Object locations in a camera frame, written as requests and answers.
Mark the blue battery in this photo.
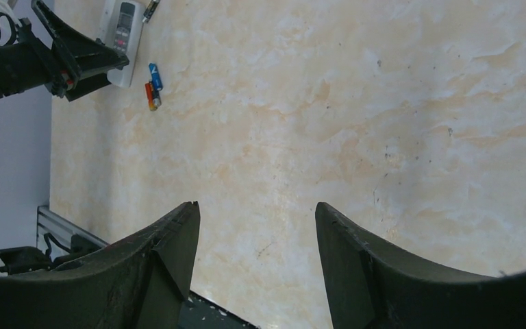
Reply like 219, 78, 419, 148
149, 63, 163, 91

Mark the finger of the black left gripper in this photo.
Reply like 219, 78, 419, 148
65, 73, 111, 101
32, 0, 129, 84

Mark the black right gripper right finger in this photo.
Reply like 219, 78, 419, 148
315, 202, 526, 328

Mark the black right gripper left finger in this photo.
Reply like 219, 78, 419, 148
0, 202, 200, 328

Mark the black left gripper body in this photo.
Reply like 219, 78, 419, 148
0, 18, 79, 101

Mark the white remote control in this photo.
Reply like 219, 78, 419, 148
99, 0, 145, 88

